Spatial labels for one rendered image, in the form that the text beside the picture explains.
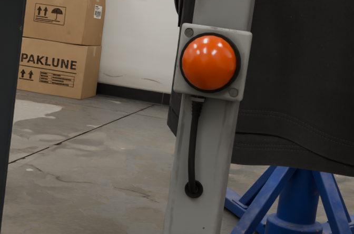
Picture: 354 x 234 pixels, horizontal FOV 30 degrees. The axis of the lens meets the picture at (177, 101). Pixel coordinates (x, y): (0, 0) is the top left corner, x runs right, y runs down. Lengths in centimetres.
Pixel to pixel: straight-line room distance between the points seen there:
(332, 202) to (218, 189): 151
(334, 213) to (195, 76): 155
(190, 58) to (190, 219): 13
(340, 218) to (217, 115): 151
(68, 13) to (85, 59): 37
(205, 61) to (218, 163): 9
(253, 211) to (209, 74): 153
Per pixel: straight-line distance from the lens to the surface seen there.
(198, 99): 47
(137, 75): 557
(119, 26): 561
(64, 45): 525
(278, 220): 215
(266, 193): 198
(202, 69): 44
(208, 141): 48
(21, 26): 110
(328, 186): 202
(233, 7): 48
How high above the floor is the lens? 67
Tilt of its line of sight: 6 degrees down
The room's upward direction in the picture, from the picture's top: 8 degrees clockwise
